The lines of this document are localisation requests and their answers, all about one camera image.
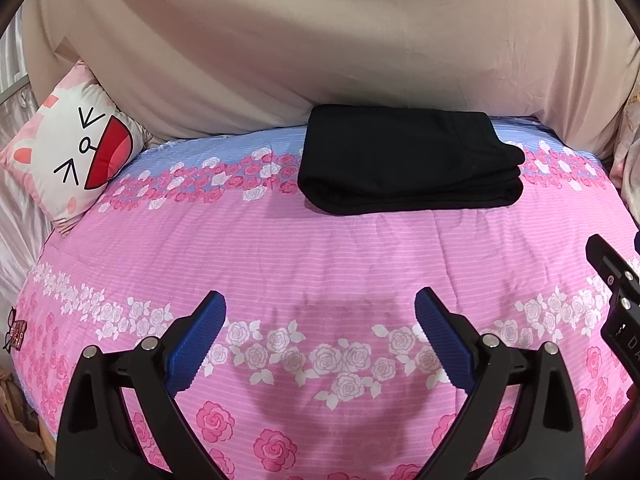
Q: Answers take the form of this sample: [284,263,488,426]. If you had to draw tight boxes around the black pants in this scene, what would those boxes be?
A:
[298,104,526,216]

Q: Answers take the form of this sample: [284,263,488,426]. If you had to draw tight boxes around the cartoon face pillow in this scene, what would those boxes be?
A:
[0,60,154,234]

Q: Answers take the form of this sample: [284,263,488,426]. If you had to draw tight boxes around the pale patterned cloth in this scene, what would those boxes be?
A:
[609,77,640,202]

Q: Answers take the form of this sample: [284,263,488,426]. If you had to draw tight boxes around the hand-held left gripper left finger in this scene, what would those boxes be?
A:
[54,290,227,480]

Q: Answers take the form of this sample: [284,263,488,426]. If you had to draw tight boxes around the pink floral blanket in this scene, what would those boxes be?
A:
[10,115,640,480]

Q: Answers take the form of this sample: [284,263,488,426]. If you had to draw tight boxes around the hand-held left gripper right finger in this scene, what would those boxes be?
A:
[414,286,587,480]

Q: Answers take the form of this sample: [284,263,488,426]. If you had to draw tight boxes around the brown crumpled paper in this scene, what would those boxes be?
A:
[0,367,57,463]

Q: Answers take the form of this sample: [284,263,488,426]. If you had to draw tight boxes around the small red patch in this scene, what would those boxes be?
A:
[2,305,29,352]

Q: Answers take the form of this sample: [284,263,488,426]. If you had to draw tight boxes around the beige cloth cover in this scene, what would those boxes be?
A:
[22,0,640,162]

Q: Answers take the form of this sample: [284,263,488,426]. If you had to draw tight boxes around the shiny pale pink curtain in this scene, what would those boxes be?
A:
[0,25,67,366]

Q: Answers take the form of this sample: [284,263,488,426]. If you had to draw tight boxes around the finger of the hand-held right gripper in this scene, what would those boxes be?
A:
[585,232,640,297]

